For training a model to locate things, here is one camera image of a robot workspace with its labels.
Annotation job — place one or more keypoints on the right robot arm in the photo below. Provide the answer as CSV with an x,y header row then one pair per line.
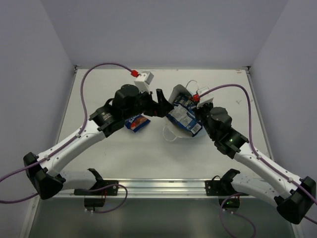
x,y
292,195

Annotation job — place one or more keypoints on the base control box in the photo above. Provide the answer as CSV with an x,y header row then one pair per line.
x,y
93,203
231,204

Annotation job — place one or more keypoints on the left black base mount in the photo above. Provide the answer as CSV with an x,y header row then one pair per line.
x,y
100,186

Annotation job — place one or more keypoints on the blue red snack packet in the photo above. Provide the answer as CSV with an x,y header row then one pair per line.
x,y
136,123

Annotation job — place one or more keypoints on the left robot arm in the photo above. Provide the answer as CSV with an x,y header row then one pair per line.
x,y
44,170

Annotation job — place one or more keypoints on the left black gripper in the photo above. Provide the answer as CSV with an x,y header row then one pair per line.
x,y
150,104

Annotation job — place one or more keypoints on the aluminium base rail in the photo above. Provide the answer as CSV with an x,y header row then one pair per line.
x,y
158,187

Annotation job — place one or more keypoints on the blue Kettle chips bag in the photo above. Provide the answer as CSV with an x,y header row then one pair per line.
x,y
183,116

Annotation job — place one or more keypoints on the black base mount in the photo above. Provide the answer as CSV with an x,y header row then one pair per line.
x,y
100,186
221,187

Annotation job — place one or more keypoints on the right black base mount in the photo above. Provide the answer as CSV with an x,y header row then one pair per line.
x,y
221,187

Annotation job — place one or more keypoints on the left base control box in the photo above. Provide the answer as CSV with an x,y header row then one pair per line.
x,y
93,203

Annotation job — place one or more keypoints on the right base control box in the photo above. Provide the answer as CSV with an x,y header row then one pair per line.
x,y
231,204

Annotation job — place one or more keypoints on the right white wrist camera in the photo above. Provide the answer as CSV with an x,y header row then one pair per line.
x,y
204,97

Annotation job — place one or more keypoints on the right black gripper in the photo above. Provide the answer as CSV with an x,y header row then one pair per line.
x,y
204,106

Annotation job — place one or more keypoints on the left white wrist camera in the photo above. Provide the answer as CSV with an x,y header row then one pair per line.
x,y
143,80

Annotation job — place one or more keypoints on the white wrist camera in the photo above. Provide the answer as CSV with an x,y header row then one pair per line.
x,y
143,80
204,97

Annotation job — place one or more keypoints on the light blue paper bag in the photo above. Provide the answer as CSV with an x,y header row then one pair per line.
x,y
171,132

